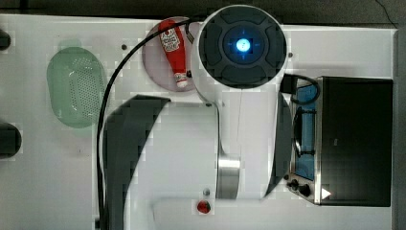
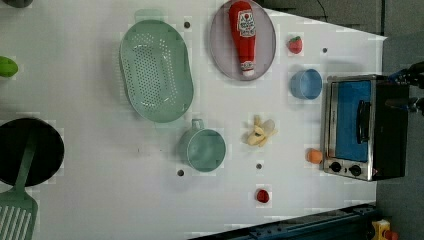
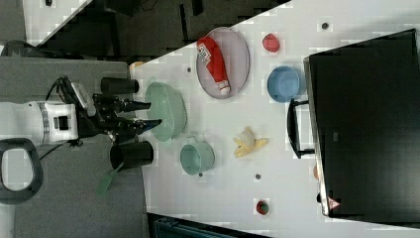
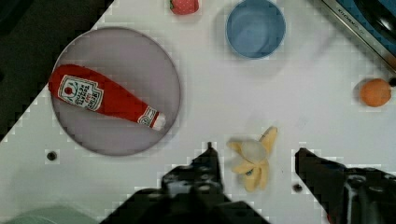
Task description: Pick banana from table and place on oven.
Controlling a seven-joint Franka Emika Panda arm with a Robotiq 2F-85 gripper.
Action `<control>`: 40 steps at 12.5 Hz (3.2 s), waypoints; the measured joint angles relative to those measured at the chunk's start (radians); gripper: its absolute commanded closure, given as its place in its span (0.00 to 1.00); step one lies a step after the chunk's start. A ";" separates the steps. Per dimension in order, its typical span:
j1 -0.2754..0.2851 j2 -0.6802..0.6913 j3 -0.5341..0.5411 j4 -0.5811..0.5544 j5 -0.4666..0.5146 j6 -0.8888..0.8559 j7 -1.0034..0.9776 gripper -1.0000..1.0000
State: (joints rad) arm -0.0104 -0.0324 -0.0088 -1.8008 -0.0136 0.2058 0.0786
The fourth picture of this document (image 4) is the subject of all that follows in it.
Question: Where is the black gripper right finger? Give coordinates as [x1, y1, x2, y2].
[295, 147, 396, 224]

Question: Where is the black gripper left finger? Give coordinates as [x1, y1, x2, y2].
[162, 142, 223, 197]

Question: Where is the plush peeled banana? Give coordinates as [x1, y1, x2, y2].
[227, 126, 278, 192]

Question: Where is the toaster oven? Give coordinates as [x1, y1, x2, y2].
[320, 0, 396, 70]

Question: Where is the orange plush ball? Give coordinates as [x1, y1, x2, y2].
[360, 78, 391, 107]

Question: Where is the grey round plate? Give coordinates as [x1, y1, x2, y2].
[49, 27, 181, 156]

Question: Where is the blue bowl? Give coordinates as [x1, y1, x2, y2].
[225, 0, 287, 60]

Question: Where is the red plush ketchup bottle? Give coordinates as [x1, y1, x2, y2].
[49, 64, 166, 131]

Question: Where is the plush strawberry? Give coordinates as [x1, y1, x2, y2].
[170, 0, 199, 15]

